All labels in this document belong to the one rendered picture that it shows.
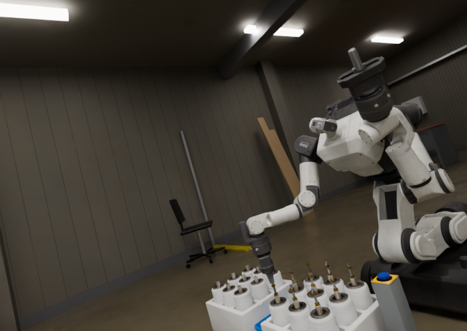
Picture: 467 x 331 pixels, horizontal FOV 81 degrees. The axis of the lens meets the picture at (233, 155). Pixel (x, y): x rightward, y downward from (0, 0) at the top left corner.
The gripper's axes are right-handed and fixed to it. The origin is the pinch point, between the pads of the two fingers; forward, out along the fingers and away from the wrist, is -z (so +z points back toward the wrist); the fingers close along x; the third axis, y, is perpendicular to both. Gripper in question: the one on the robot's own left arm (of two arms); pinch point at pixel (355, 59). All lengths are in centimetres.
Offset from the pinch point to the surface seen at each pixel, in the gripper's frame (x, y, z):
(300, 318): 54, -24, 75
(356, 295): 33, -14, 85
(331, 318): 41, -27, 72
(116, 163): 299, 218, 53
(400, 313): 19, -26, 80
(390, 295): 20, -22, 75
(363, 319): 33, -24, 83
